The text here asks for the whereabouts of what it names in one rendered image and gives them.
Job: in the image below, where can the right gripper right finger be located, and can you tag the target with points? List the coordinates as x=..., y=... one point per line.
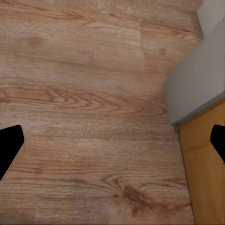
x=217, y=139

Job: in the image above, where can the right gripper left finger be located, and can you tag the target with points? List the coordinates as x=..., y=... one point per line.
x=11, y=140

